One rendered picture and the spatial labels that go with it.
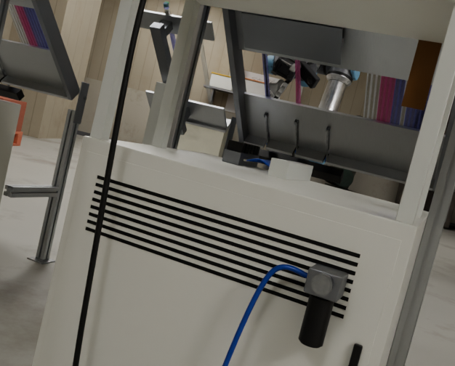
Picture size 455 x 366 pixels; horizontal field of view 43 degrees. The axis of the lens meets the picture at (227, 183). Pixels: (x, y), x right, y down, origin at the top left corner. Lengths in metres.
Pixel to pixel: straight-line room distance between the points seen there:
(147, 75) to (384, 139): 9.49
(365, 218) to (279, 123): 1.01
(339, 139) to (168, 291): 0.98
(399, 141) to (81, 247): 1.07
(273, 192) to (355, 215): 0.16
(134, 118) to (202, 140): 3.11
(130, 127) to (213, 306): 10.12
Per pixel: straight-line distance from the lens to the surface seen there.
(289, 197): 1.06
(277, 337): 1.10
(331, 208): 1.04
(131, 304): 1.21
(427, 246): 1.45
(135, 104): 11.18
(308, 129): 1.96
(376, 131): 1.88
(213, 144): 8.27
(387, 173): 1.96
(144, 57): 11.24
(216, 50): 11.10
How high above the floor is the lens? 0.70
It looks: 5 degrees down
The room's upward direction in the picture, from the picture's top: 14 degrees clockwise
